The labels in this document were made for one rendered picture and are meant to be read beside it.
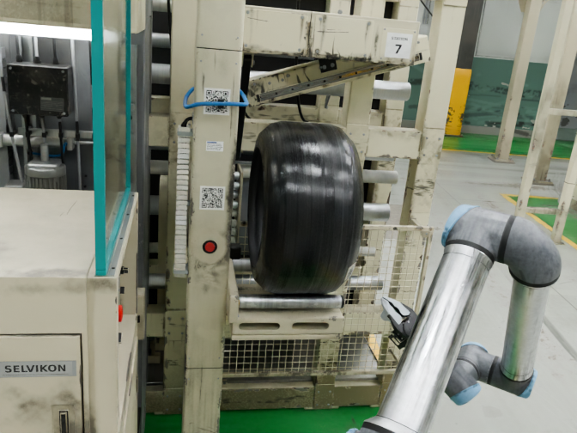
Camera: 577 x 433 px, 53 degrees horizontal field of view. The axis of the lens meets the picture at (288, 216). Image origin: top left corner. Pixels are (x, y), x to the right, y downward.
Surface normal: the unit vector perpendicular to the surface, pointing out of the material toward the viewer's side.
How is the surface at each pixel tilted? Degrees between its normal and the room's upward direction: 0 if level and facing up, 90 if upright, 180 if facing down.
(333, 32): 90
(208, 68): 90
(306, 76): 90
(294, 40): 90
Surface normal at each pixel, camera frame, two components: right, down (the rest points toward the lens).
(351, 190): 0.44, -0.18
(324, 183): 0.19, -0.23
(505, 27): 0.06, 0.33
